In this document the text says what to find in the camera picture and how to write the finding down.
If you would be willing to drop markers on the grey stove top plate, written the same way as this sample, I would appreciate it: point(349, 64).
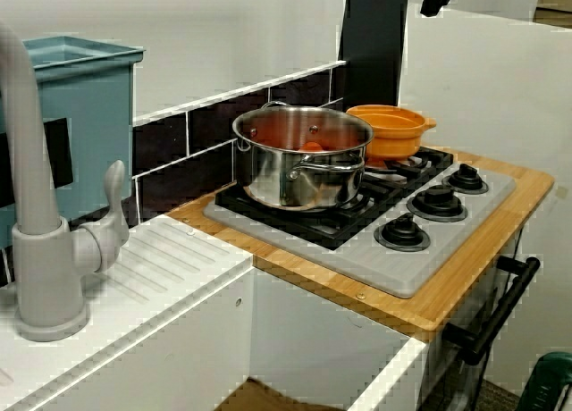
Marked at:
point(380, 268)

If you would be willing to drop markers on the orange plastic pot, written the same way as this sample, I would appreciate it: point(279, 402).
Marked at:
point(393, 138)

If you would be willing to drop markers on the black burner grate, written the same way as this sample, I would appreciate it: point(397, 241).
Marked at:
point(330, 230)
point(435, 158)

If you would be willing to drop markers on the grey toy faucet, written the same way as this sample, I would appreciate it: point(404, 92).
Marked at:
point(49, 272)

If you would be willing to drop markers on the teal box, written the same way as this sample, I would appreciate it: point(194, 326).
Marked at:
point(98, 116)

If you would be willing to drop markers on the orange toy carrot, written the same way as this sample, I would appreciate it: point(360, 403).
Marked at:
point(310, 147)

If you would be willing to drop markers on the wooden countertop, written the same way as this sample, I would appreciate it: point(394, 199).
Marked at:
point(447, 295)

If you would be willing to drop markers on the dark tile backsplash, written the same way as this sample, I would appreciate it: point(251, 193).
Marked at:
point(214, 120)

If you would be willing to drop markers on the black stove knob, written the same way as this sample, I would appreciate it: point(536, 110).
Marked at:
point(402, 234)
point(435, 203)
point(467, 178)

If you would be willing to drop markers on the white sink unit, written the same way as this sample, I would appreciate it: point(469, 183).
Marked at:
point(179, 259)

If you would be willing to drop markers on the green object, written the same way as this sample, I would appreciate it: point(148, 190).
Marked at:
point(549, 384)

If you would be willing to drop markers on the white oven door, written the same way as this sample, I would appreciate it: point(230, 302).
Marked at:
point(440, 375)

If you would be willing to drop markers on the stainless steel pot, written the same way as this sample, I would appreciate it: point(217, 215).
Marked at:
point(268, 178)

